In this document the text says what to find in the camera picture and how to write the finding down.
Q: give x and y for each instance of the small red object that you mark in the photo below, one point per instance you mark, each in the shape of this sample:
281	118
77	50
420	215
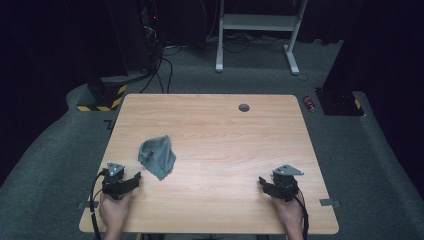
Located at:
309	103

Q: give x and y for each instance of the black yellow striped stand base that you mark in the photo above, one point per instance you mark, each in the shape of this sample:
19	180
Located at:
106	95

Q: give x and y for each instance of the person's right hand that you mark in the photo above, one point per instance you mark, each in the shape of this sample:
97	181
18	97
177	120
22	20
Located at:
291	213

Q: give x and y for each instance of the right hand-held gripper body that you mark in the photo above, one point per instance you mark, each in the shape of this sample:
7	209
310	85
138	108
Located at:
286	186

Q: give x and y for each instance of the black floor tape mark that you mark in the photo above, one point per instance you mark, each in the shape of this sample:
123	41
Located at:
109	125

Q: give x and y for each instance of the grey-blue diamond weave cloth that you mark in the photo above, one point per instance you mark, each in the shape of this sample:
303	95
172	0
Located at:
158	156

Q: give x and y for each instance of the white metal stand frame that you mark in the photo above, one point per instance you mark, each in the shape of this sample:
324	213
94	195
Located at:
260	22

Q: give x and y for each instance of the black stand base plate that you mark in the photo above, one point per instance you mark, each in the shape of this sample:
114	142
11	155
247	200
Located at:
338	103

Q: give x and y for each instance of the person's left hand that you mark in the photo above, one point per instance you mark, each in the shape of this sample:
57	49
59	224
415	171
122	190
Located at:
113	213

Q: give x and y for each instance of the grey tape strip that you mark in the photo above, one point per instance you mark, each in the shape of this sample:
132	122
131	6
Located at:
329	202

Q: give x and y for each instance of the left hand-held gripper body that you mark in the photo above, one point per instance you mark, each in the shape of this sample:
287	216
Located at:
113	185

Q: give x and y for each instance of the black equipment tower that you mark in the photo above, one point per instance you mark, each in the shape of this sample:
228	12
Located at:
151	33

